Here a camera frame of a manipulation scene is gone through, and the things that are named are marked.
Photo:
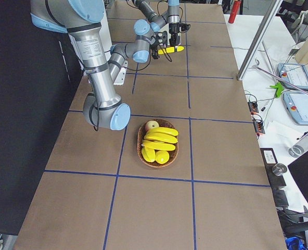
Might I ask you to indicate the yellow lemon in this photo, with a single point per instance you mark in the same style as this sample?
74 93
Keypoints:
162 157

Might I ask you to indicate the red cylinder bottle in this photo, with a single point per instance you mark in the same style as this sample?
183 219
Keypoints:
234 11

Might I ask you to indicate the aluminium frame post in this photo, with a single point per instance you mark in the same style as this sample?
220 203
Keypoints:
258 38

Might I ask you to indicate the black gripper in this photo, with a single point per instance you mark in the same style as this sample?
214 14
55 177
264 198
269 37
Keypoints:
173 29
155 48

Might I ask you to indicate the metal reacher grabber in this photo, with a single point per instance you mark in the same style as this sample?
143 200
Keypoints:
286 84

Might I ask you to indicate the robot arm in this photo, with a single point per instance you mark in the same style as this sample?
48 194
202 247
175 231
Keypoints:
103 107
156 13

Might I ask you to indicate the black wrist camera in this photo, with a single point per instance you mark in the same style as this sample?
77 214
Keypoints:
184 27

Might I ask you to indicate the clear water bottle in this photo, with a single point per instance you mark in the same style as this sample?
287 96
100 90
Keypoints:
300 147

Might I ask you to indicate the near teach pendant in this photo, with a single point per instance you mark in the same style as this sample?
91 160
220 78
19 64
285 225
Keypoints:
297 106

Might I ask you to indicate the teach pendant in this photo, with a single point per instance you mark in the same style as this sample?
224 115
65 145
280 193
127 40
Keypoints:
297 106
295 74

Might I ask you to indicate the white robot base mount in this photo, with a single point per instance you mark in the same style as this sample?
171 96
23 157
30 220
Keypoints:
120 77

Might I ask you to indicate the yellow starfruit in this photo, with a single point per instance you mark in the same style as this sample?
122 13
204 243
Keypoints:
149 154

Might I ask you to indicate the far teach pendant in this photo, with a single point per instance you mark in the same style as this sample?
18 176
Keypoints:
295 74

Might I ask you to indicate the pink green apple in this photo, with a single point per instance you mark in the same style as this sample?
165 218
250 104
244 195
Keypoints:
151 124

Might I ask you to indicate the yellow banana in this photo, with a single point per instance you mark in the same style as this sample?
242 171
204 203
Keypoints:
161 137
169 50
158 145
165 130

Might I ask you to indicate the white bear tray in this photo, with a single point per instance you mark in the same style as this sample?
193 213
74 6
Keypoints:
176 35

